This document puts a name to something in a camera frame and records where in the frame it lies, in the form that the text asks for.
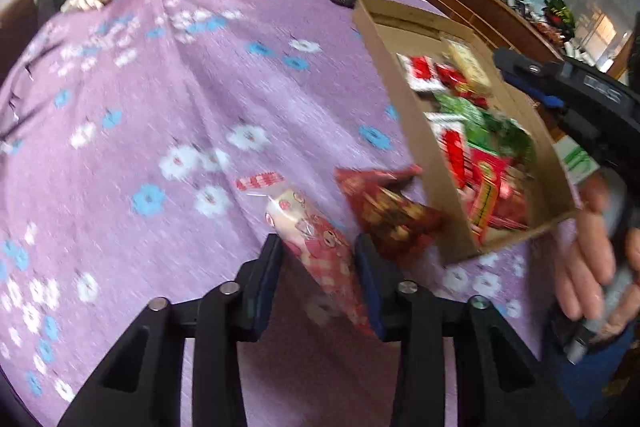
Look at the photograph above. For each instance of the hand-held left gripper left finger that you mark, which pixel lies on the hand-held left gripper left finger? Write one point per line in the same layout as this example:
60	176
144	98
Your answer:
264	307

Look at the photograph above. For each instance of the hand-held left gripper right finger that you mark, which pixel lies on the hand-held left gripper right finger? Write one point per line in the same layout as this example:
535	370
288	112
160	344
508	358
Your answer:
370	302

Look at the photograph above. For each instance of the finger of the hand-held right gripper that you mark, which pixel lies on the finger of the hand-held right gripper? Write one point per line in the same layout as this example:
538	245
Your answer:
522	66
545	99

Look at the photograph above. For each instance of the pink cartoon snack packet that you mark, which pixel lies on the pink cartoon snack packet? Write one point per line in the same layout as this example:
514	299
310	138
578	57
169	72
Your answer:
315	252

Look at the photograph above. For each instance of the pile of snack packets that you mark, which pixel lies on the pile of snack packets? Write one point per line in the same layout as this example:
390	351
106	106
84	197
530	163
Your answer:
470	147

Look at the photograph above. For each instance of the red gold snack packet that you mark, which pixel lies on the red gold snack packet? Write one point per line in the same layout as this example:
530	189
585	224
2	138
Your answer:
390	212

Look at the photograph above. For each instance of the cardboard box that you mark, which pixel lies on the cardboard box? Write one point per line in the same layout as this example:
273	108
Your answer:
385	72

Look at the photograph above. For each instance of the person's right hand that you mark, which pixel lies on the person's right hand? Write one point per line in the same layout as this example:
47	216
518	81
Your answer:
587	257

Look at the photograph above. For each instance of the green white box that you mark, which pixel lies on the green white box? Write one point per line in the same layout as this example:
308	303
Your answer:
575	159

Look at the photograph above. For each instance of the purple floral tablecloth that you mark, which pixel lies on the purple floral tablecloth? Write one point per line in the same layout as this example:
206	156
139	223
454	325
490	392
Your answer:
175	107

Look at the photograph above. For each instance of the person's blue clothing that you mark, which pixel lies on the person's blue clothing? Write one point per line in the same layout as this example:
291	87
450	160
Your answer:
600	382

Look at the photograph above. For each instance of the dark framed eyeglasses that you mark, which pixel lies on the dark framed eyeglasses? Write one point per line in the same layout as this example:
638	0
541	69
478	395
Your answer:
27	69

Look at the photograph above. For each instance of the brown chair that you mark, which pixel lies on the brown chair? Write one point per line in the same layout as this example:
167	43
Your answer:
17	14

